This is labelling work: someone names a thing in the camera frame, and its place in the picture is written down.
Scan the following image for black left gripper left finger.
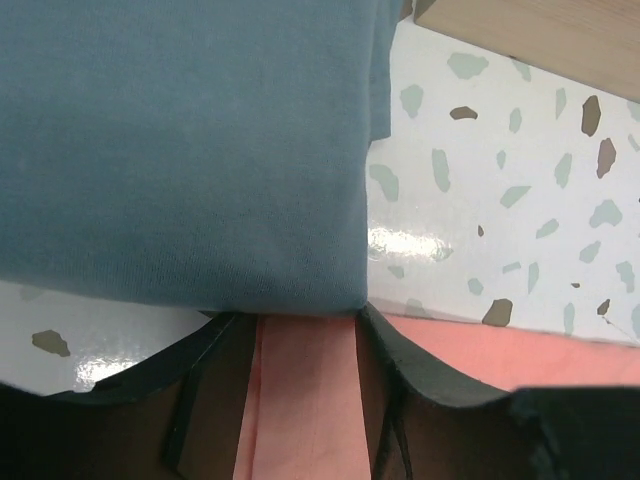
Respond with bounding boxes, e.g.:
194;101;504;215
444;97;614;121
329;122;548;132
1;313;258;479

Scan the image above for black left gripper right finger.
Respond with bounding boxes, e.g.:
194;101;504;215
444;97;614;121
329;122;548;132
355;305;639;479

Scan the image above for salmon pink t shirt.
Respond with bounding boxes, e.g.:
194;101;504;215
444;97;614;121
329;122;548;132
234;316;639;479

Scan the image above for folded teal t shirt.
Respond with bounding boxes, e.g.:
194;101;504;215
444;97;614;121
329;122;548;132
1;1;402;316

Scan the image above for wooden compartment tray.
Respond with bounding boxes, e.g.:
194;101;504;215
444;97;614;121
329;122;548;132
414;0;639;102

